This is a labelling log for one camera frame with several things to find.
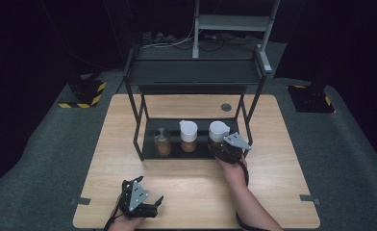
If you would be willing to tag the silver-lid glass spice jar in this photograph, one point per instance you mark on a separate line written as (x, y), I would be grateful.
(163, 142)

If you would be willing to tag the grey metal stand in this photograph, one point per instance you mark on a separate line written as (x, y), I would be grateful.
(233, 22)

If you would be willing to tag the black metal shelf rack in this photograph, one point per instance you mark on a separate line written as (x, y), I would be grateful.
(193, 75)

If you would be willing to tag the black round table grommet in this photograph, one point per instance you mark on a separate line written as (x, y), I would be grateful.
(226, 107)

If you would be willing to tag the person's right hand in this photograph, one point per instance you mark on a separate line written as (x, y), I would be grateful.
(233, 171)

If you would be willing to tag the grey tape strip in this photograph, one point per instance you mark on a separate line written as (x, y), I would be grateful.
(80, 201)
(309, 199)

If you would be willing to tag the black yellow-striped stand base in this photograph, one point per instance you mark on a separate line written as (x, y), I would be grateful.
(310, 99)
(84, 93)

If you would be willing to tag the black power strip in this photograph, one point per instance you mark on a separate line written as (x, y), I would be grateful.
(157, 37)

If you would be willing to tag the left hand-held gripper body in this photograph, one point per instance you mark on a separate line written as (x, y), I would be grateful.
(138, 197)

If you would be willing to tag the white-lid spice jar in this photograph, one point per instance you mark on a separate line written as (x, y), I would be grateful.
(218, 131)
(188, 136)

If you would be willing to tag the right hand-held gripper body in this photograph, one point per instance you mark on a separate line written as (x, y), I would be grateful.
(233, 147)

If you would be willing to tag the person's left hand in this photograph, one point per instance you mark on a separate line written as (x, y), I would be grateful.
(124, 224)

